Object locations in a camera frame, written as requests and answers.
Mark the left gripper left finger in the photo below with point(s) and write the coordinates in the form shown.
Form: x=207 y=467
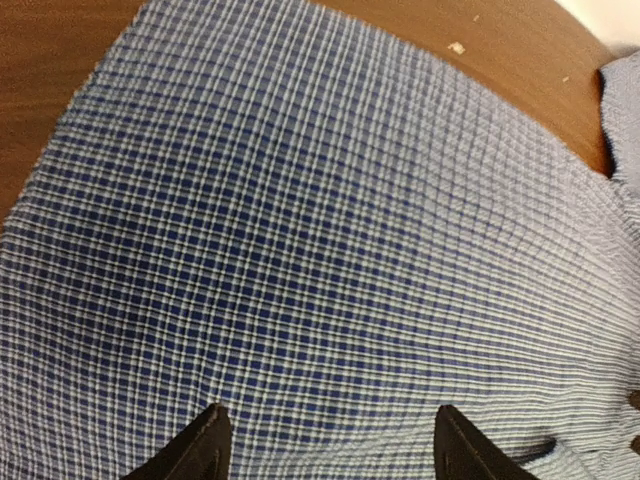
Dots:
x=202 y=450

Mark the blue checkered shirt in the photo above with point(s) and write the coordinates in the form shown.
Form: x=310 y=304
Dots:
x=276 y=208

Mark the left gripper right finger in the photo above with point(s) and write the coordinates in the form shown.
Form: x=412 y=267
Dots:
x=462 y=451

